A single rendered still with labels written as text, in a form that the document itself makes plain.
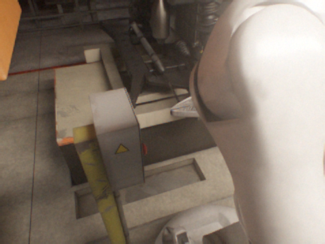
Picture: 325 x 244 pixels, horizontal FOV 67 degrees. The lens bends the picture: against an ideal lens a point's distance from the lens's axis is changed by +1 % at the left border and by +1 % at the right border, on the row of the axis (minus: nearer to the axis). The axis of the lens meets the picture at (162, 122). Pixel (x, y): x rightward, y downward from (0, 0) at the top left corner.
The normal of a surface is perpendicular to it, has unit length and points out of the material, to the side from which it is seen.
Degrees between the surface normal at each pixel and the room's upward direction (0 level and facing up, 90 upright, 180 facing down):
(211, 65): 79
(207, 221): 68
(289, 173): 63
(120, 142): 90
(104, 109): 0
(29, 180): 0
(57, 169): 0
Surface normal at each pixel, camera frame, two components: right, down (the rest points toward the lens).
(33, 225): 0.00, -0.73
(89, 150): 0.32, 0.65
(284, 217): -0.40, 0.11
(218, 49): -0.95, -0.20
